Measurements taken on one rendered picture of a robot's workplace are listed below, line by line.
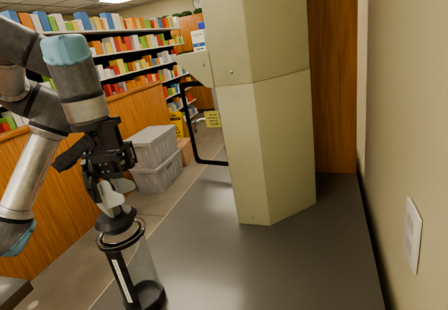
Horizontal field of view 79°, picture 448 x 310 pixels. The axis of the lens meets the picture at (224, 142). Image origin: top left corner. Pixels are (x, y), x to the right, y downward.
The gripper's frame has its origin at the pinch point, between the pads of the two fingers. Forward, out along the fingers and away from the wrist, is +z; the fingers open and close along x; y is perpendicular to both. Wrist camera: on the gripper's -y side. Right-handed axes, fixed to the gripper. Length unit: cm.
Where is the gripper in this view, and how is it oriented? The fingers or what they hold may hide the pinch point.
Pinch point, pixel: (112, 207)
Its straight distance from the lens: 66.2
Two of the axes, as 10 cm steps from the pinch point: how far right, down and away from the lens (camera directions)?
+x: 0.9, -3.6, 9.3
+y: 9.8, -1.2, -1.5
